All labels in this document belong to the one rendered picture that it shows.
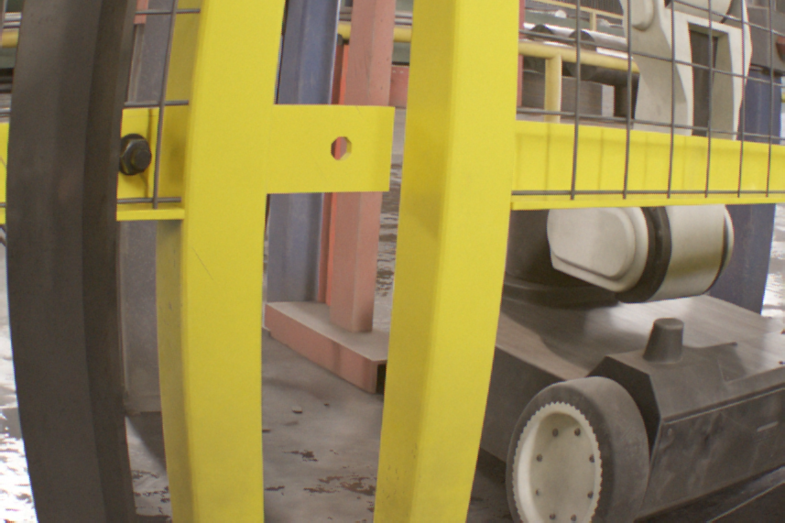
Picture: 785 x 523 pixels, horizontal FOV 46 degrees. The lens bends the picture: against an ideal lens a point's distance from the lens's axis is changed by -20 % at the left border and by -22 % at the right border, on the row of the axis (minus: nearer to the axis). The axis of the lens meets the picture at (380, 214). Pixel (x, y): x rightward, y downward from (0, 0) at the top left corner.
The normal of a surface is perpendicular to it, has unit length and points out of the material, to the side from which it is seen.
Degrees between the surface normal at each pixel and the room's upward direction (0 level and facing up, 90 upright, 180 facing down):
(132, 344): 90
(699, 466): 90
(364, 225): 90
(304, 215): 90
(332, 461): 0
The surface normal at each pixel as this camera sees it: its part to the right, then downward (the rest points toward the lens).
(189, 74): -0.85, 0.02
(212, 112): 0.53, 0.17
